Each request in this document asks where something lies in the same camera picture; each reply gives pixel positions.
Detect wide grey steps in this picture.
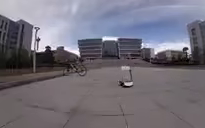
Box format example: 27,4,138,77
84,58,153,70

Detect banded glass building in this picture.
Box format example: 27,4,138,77
77,37,144,61

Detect bicycle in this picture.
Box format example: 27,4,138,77
62,59,88,77

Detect small white robot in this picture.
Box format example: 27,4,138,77
117,65,135,89

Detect low brown-roofed building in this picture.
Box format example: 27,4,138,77
35,45,80,65

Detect small grey building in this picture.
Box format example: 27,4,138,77
141,47,156,61

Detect grey concrete pavement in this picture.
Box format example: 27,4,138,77
0,66,205,128

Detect low pale building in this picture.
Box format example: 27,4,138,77
155,49,185,62

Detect grey lamp pole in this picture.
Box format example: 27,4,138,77
31,26,42,74

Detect dark tree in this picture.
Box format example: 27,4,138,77
182,46,190,62

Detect raised concrete kerb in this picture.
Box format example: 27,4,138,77
0,70,66,93

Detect dark hedge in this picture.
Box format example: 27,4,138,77
0,46,34,70

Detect grey multi-storey building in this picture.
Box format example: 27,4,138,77
0,9,35,69

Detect large pale gridded building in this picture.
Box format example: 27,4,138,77
186,15,205,65

